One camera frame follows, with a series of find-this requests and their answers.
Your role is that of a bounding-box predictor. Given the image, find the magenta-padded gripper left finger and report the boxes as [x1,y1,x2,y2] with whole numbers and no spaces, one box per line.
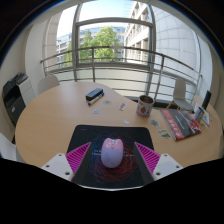
[40,141,93,184]

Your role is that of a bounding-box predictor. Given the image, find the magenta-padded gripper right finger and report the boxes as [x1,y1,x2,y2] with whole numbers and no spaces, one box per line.
[133,141,184,183]

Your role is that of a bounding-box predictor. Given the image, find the pink and lilac computer mouse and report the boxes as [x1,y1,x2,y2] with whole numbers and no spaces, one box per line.
[100,137,125,169]

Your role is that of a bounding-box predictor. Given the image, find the black mouse pad, red-blue print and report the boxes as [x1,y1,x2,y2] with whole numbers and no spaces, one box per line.
[66,124,155,188]

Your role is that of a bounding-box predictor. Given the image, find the yellow sticker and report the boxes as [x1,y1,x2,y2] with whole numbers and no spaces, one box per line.
[157,128,172,140]

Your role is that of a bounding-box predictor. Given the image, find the red and black magazine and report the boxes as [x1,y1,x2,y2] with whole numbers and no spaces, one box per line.
[159,108,203,141]

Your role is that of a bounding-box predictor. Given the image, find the round dark-rimmed sticker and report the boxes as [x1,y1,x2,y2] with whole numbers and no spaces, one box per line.
[148,118,160,128]

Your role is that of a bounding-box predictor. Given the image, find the blue marker pen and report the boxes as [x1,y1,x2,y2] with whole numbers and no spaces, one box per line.
[87,92,105,107]

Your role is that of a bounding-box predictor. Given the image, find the black upright tablet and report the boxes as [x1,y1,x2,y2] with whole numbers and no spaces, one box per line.
[201,89,213,111]

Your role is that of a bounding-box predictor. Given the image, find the black and white office printer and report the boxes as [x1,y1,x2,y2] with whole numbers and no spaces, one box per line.
[2,72,36,126]

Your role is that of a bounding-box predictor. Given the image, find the black whiteboard eraser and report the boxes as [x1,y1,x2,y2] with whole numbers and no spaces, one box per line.
[85,87,104,102]

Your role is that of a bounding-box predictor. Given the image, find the grey metal railing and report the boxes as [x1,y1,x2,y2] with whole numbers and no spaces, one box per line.
[39,45,203,104]

